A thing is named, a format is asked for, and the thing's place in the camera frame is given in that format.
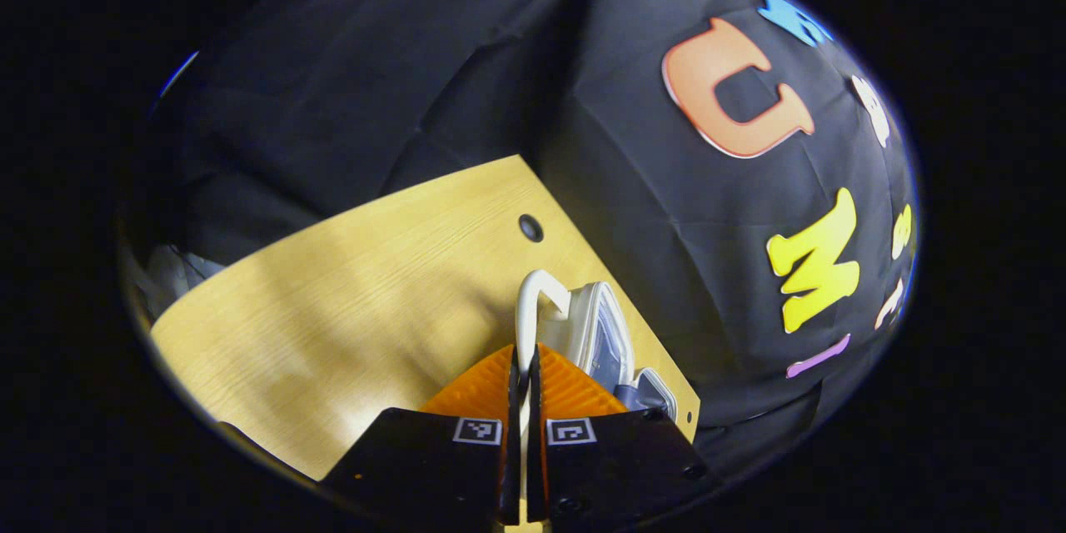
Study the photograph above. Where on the black backdrop cloth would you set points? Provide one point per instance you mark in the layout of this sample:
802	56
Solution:
375	58

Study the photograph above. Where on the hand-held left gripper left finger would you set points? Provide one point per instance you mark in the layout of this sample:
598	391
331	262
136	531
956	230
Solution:
433	466

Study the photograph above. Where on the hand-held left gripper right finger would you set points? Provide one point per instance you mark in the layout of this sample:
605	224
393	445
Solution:
616	466

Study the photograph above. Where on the black round table grommet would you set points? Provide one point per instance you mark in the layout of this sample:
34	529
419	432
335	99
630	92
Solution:
530	227

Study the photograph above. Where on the white suitcase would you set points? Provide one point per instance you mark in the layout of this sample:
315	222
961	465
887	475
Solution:
604	333

